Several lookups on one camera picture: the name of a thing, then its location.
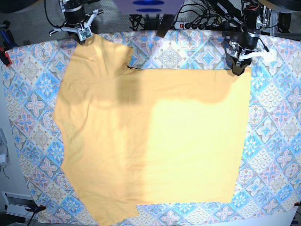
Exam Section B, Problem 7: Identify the red table clamp left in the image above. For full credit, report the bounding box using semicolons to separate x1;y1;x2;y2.
0;47;12;67

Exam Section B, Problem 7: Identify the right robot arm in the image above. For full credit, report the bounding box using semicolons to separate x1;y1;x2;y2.
49;0;103;45

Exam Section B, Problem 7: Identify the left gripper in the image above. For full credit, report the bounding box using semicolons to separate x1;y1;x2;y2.
229;32;270;75

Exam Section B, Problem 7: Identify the orange clamp bottom left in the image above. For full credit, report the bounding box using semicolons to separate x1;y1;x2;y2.
25;205;46;214

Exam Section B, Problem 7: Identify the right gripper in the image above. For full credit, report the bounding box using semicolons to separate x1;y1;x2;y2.
49;9;103;45

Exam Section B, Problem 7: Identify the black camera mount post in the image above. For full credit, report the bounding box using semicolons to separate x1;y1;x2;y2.
156;14;174;38

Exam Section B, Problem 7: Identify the yellow T-shirt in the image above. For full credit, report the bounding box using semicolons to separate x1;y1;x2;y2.
54;34;251;226

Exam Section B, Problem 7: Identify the white power strip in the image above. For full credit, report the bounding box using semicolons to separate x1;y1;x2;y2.
174;22;218;31

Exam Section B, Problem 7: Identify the white tray bottom left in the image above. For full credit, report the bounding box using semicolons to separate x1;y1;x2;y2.
1;191;36;219

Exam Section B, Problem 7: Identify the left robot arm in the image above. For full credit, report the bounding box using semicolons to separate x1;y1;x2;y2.
229;0;271;76

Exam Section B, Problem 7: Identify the black cable bundle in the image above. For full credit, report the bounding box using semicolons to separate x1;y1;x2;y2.
128;14;151;31

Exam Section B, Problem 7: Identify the patterned tile tablecloth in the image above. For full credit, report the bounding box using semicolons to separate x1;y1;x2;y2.
0;30;301;226

